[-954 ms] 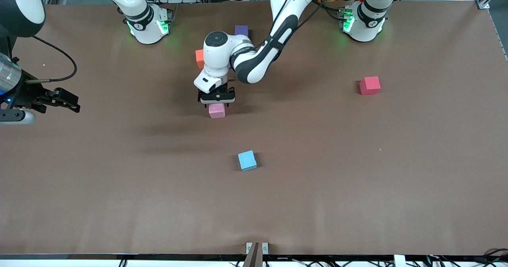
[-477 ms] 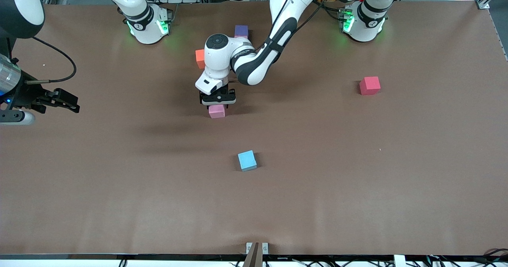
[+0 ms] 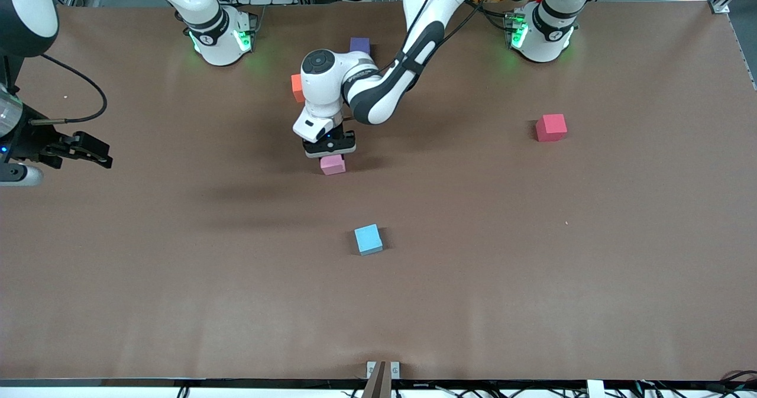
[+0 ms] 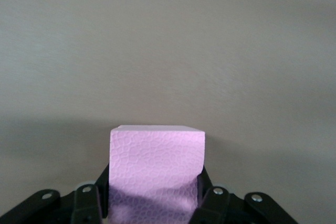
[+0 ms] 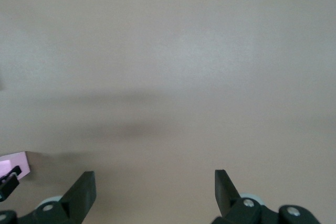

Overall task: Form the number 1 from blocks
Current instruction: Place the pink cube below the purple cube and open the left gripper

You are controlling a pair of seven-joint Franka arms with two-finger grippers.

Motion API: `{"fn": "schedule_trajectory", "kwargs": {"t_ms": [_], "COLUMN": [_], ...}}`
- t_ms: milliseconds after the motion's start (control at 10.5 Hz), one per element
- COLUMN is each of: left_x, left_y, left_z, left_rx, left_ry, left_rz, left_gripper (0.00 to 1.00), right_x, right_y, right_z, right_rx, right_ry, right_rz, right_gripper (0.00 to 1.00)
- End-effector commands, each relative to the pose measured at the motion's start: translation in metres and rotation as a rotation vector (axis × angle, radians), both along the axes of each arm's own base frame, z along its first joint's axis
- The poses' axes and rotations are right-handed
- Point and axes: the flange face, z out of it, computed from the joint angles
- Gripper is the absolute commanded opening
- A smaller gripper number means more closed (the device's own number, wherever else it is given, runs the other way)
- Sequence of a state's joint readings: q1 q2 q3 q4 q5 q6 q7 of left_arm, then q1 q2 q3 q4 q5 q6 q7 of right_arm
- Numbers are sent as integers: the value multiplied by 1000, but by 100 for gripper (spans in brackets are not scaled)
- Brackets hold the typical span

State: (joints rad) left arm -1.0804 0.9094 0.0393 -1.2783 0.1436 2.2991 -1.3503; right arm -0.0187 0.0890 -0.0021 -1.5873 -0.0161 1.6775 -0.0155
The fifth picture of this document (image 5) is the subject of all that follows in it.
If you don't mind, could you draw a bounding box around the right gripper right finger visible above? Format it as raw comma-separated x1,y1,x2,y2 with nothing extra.
212,169,320,224

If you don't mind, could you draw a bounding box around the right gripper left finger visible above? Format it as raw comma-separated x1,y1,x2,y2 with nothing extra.
0,170,97,224

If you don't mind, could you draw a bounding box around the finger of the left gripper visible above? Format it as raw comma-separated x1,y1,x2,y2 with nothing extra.
0,165,22,201

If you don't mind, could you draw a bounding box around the pink foam cube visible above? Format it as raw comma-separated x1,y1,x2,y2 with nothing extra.
0,151,32,183

